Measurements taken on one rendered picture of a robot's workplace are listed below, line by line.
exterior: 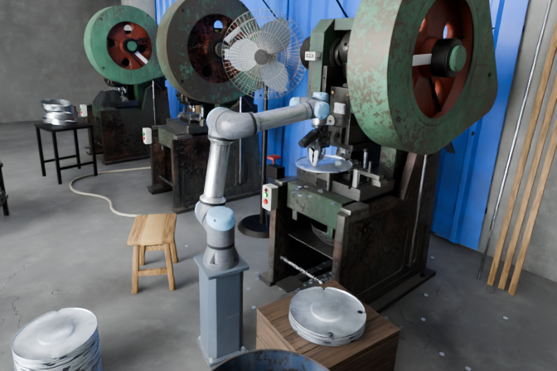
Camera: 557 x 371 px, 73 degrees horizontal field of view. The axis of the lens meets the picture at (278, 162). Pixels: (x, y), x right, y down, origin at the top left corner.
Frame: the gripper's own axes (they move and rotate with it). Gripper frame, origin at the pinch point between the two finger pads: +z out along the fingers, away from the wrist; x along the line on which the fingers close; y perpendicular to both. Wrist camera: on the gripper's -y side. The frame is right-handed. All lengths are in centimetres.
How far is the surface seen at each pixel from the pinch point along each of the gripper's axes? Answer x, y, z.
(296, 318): -42, -48, 41
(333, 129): 0.4, 13.7, -16.2
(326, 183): -3.1, 7.2, 10.6
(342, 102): -1.5, 16.7, -30.2
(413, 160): -25, 50, -1
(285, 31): 69, 39, -66
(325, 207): -9.0, 1.3, 20.4
